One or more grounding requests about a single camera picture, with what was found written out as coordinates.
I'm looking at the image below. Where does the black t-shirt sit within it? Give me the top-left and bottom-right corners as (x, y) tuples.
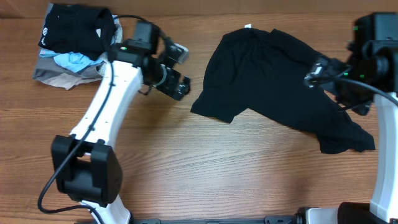
(191, 28), (376, 154)

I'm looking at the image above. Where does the black folded shirt on pile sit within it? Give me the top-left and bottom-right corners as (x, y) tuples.
(38, 4), (116, 60)

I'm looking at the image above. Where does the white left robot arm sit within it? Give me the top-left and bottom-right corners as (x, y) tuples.
(37, 21), (190, 223)

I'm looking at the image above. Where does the light blue folded garment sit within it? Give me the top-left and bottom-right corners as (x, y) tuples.
(39, 49), (103, 73)

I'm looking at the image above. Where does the beige folded garment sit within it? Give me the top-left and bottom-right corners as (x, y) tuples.
(42, 73), (100, 90)

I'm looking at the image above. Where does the grey folded garment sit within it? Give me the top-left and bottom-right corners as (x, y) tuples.
(32, 57), (104, 82)

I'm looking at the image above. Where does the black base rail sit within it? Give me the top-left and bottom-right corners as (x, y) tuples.
(74, 207), (343, 224)

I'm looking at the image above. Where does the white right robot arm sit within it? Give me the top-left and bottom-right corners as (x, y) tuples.
(301, 12), (397, 223)

